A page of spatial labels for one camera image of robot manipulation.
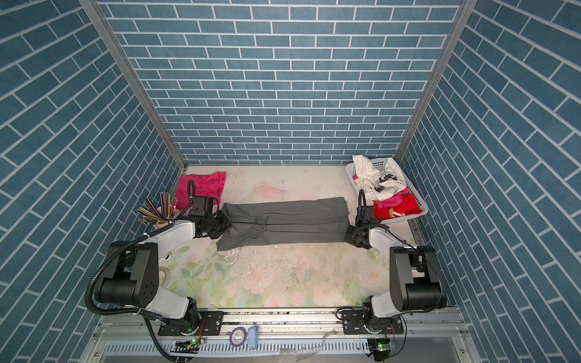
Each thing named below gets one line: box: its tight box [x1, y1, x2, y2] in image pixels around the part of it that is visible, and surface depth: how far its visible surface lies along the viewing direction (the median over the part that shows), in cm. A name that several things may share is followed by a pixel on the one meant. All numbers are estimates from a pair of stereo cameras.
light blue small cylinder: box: [248, 325, 258, 351], surface depth 71 cm
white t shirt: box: [351, 155, 407, 202], surface depth 108 cm
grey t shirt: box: [216, 196, 350, 252], surface depth 101 cm
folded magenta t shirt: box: [175, 171, 227, 210], surface depth 114 cm
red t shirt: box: [374, 192, 423, 221], surface depth 98 cm
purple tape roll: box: [229, 326, 248, 348], surface depth 72 cm
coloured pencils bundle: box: [136, 192, 179, 225], surface depth 91 cm
